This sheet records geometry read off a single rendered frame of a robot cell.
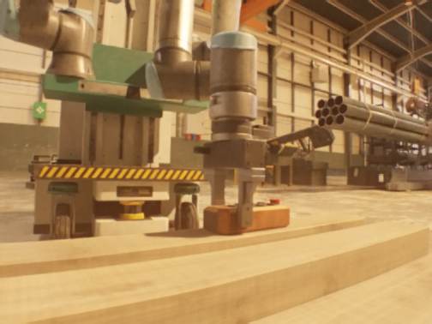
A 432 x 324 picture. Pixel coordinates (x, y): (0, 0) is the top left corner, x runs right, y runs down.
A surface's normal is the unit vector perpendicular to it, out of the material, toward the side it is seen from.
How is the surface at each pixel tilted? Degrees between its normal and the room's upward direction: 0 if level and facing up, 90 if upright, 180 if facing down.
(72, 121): 90
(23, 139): 90
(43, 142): 90
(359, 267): 90
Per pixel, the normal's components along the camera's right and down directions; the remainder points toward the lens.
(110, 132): 0.45, -0.02
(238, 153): -0.83, -0.04
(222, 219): -0.18, -0.04
